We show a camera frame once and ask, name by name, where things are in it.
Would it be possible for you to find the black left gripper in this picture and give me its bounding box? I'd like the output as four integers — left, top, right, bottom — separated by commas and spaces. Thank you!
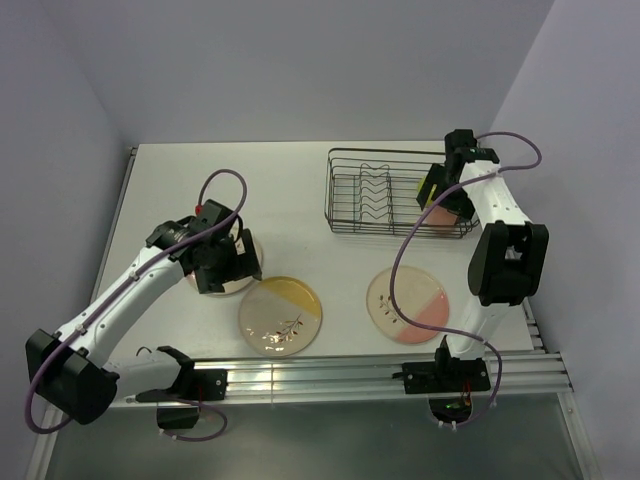
195, 228, 260, 293

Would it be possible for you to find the pink cup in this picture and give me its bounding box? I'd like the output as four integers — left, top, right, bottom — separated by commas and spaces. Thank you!
424, 206, 458, 227

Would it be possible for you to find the green ceramic bowl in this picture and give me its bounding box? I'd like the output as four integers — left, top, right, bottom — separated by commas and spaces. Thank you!
416, 176, 438, 210

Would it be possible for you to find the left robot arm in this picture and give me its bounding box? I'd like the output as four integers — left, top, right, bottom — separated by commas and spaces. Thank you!
25, 200, 262, 425

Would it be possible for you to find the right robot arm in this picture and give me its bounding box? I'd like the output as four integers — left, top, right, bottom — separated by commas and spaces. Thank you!
416, 129, 549, 390

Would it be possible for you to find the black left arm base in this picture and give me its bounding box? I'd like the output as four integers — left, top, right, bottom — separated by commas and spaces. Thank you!
135, 369, 228, 403

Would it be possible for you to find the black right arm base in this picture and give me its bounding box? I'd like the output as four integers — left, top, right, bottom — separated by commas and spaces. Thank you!
392, 359, 491, 395

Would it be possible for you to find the yellow cream plate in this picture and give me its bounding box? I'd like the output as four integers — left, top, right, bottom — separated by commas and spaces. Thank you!
238, 276, 323, 358

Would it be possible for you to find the wire dish rack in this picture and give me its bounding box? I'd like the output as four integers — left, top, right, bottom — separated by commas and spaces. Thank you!
322, 146, 481, 239

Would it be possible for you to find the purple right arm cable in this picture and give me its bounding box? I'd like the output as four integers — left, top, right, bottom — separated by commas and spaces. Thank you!
389, 130, 544, 426

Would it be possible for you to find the aluminium table rail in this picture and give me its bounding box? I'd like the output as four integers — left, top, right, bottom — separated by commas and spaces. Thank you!
111, 351, 572, 406

